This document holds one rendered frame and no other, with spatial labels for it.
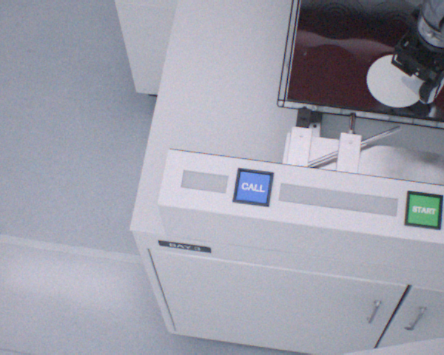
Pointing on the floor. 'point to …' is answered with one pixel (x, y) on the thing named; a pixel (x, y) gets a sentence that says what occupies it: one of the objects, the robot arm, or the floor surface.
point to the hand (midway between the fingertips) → (431, 98)
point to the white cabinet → (294, 297)
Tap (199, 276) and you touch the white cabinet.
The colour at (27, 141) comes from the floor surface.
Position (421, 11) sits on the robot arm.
